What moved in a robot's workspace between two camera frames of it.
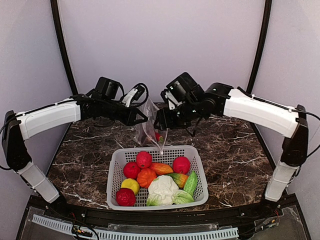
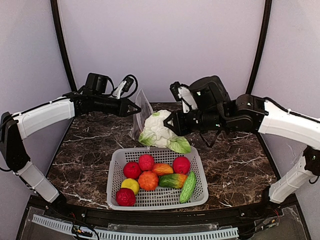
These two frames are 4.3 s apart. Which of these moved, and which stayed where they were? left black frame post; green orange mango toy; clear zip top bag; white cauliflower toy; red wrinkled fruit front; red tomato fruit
Moved: white cauliflower toy; clear zip top bag
Stayed: left black frame post; red wrinkled fruit front; green orange mango toy; red tomato fruit
